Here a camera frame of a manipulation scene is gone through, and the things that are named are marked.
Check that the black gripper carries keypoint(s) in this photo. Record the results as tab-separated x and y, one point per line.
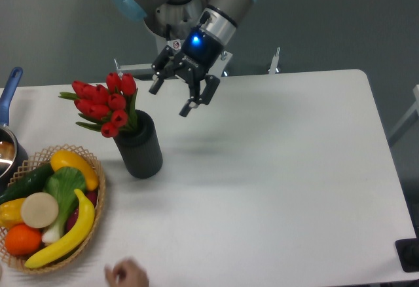
191	64

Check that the red tulip bouquet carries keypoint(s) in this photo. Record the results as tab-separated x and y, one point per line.
106	108

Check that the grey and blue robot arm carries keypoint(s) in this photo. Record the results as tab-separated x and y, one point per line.
204	28

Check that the dark grey ribbed vase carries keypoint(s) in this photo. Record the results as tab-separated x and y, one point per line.
140	150

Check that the person's hand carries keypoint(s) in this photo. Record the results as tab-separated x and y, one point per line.
126	273

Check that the metal clamp left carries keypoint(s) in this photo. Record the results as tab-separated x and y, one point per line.
120	72

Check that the metal clamp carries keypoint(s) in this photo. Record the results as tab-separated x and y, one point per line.
120	72
275	63

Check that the metal clamp right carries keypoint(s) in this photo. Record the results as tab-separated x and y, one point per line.
275	63

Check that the dark red vegetable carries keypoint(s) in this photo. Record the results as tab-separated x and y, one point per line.
92	196

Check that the green bok choy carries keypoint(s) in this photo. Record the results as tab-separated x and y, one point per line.
61	186

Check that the woven wicker basket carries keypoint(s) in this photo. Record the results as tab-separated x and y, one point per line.
39	159

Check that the yellow banana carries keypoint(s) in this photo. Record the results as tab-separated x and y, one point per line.
70	240

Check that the green cucumber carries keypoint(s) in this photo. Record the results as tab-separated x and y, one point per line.
32	182

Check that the beige round slice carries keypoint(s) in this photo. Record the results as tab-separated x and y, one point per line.
39	210

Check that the yellow bell pepper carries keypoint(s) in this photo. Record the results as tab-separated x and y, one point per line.
10	213

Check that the orange fruit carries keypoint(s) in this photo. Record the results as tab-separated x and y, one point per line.
22	240

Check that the black device at table edge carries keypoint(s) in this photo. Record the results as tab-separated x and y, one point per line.
407	251

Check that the blue handled saucepan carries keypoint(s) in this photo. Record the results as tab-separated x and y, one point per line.
12	152

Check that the white frame at right edge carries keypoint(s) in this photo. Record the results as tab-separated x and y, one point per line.
407	120

